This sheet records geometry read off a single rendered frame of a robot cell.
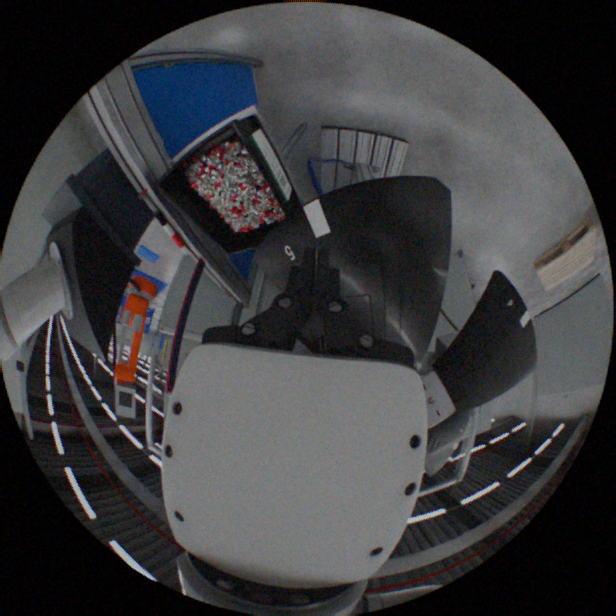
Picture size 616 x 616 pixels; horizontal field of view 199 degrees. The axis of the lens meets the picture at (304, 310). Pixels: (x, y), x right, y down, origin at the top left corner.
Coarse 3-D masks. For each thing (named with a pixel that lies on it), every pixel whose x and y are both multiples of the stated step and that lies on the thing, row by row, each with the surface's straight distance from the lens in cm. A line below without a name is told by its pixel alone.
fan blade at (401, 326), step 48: (336, 192) 16; (384, 192) 15; (432, 192) 15; (336, 240) 16; (384, 240) 14; (432, 240) 14; (384, 288) 15; (432, 288) 15; (384, 336) 17; (432, 336) 17
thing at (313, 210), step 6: (312, 204) 17; (318, 204) 17; (306, 210) 17; (312, 210) 17; (318, 210) 16; (312, 216) 17; (318, 216) 16; (324, 216) 16; (312, 222) 17; (318, 222) 17; (324, 222) 16; (312, 228) 17; (318, 228) 17; (324, 228) 16; (318, 234) 17
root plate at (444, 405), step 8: (424, 376) 34; (432, 376) 34; (424, 384) 34; (432, 384) 34; (440, 384) 34; (432, 392) 34; (440, 392) 34; (440, 400) 34; (448, 400) 35; (432, 408) 34; (440, 408) 35; (448, 408) 35; (432, 416) 35; (440, 416) 35; (432, 424) 35
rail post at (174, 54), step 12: (168, 48) 56; (180, 48) 59; (192, 48) 63; (132, 60) 48; (144, 60) 49; (156, 60) 51; (168, 60) 55; (180, 60) 59; (216, 60) 74; (228, 60) 79; (240, 60) 87; (252, 60) 103
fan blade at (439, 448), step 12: (444, 420) 52; (456, 420) 57; (468, 420) 64; (432, 432) 47; (444, 432) 53; (456, 432) 59; (432, 444) 49; (444, 444) 55; (432, 456) 52; (444, 456) 60; (432, 468) 58
